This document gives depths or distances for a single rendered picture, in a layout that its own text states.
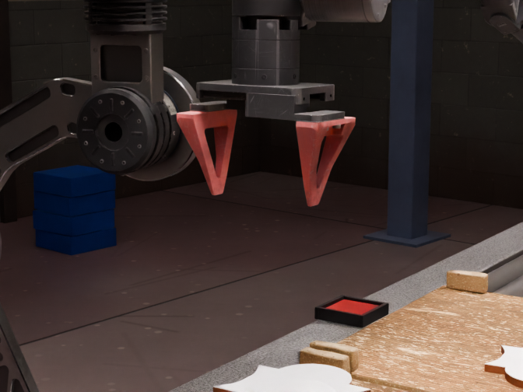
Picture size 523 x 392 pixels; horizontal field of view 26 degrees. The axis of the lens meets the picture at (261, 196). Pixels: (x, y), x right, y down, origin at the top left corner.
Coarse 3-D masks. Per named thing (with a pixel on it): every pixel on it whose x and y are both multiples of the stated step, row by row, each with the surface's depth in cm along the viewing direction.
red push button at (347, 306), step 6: (342, 300) 161; (348, 300) 161; (330, 306) 158; (336, 306) 158; (342, 306) 158; (348, 306) 158; (354, 306) 158; (360, 306) 158; (366, 306) 158; (372, 306) 158; (354, 312) 155; (360, 312) 155
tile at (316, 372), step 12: (264, 372) 112; (276, 372) 112; (288, 372) 112; (300, 372) 112; (312, 372) 112; (324, 372) 112; (336, 372) 112; (228, 384) 108; (240, 384) 108; (252, 384) 108; (264, 384) 108; (276, 384) 108; (336, 384) 108; (348, 384) 108
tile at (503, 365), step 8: (504, 352) 133; (512, 352) 133; (520, 352) 133; (496, 360) 130; (504, 360) 130; (512, 360) 130; (520, 360) 130; (488, 368) 129; (496, 368) 129; (504, 368) 128; (512, 368) 128; (520, 368) 128; (512, 376) 125; (520, 376) 125; (512, 384) 125; (520, 384) 124
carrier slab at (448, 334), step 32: (448, 288) 164; (384, 320) 149; (416, 320) 149; (448, 320) 149; (480, 320) 149; (512, 320) 149; (384, 352) 136; (416, 352) 136; (448, 352) 136; (480, 352) 136; (384, 384) 127; (416, 384) 125; (448, 384) 125; (480, 384) 125
